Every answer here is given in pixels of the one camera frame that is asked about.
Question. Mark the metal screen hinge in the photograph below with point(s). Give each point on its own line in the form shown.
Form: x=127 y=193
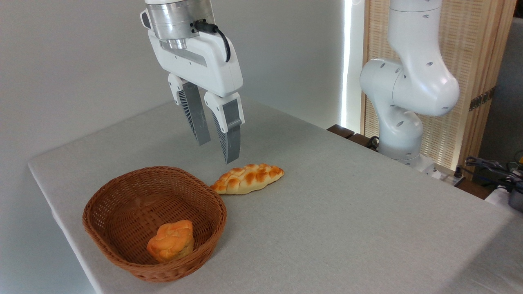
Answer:
x=482 y=99

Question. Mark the dark wooden furniture piece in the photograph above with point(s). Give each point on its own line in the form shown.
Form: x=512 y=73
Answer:
x=341 y=131

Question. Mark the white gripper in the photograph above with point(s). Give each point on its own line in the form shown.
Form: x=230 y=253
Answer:
x=212 y=67

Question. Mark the long braided bread loaf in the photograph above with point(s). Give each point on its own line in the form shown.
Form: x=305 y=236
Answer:
x=247 y=179

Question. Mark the wooden slatted folding screen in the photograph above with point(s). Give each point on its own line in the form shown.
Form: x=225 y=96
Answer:
x=474 y=41

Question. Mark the grey tablecloth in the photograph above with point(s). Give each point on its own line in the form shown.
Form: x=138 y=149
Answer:
x=327 y=212

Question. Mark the small round bread bun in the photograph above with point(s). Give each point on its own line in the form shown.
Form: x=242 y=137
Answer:
x=171 y=241

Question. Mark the brown wicker basket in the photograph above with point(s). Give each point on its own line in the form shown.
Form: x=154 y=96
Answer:
x=122 y=196

